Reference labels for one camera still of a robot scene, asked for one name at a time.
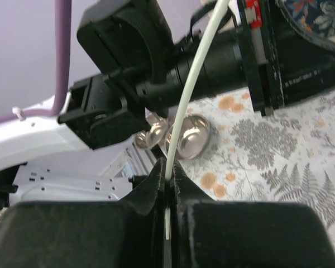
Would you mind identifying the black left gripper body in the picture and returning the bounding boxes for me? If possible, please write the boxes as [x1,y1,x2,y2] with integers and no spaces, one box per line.
[76,0,335,118]

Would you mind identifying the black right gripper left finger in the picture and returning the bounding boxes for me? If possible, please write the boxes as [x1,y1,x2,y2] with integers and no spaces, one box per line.
[0,159,166,267]

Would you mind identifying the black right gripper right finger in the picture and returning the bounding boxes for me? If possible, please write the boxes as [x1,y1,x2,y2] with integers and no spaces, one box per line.
[170,162,335,267]

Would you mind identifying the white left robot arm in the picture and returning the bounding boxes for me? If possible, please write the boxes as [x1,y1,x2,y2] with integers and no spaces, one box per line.
[0,88,335,215]

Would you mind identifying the floral table mat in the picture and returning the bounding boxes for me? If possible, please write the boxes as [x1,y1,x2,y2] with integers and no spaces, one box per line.
[183,89,335,250]

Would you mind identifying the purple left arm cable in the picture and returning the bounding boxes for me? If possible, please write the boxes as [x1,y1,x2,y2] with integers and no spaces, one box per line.
[0,0,73,126]

